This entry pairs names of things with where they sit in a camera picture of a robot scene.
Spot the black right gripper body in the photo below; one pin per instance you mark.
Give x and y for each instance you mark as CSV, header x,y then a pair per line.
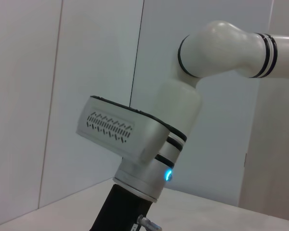
x,y
120,211

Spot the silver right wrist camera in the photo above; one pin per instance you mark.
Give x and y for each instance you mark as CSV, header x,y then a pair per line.
x,y
115,130

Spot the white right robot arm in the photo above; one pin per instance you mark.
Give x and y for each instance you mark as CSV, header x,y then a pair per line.
x,y
219,48

